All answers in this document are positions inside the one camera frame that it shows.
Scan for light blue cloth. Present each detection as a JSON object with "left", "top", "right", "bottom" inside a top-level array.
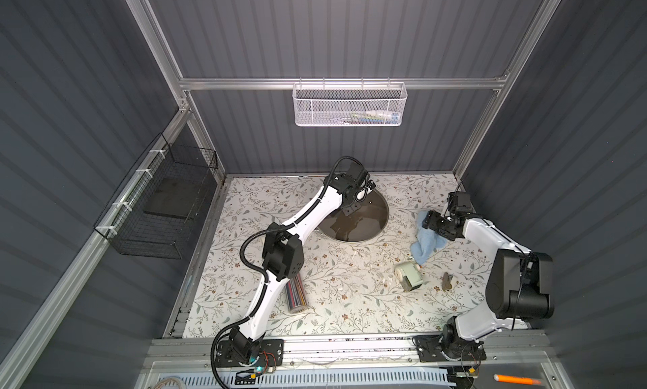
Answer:
[{"left": 410, "top": 210, "right": 449, "bottom": 266}]

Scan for glass pot lid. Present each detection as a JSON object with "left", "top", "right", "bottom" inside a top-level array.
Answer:
[{"left": 316, "top": 188, "right": 390, "bottom": 244}]

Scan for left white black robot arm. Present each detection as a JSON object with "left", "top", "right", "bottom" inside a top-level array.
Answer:
[{"left": 228, "top": 156, "right": 375, "bottom": 364}]

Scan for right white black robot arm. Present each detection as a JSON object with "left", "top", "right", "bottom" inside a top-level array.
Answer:
[{"left": 421, "top": 191, "right": 554, "bottom": 360}]

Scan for pale green pencil sharpener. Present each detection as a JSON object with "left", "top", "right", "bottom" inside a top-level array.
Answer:
[{"left": 394, "top": 261, "right": 424, "bottom": 292}]

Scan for pens in white basket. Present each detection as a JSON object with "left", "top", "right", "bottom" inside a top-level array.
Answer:
[{"left": 336, "top": 110, "right": 402, "bottom": 126}]

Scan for clear tube of coloured pencils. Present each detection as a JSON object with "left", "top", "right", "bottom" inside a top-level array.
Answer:
[{"left": 285, "top": 274, "right": 308, "bottom": 314}]

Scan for orange marker pen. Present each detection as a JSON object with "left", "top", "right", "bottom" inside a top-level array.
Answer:
[{"left": 493, "top": 374, "right": 544, "bottom": 386}]

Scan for black corrugated cable hose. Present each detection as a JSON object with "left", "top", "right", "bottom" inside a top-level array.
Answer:
[{"left": 210, "top": 155, "right": 365, "bottom": 389}]

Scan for white wire mesh basket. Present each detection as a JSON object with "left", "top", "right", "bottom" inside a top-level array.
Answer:
[{"left": 291, "top": 82, "right": 408, "bottom": 127}]

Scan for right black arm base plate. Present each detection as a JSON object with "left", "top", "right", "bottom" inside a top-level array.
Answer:
[{"left": 412, "top": 334, "right": 487, "bottom": 363}]

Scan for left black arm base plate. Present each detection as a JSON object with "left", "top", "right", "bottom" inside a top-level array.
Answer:
[{"left": 214, "top": 338, "right": 285, "bottom": 368}]

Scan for black wire basket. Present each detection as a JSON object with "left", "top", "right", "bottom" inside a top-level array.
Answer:
[{"left": 94, "top": 136, "right": 220, "bottom": 260}]

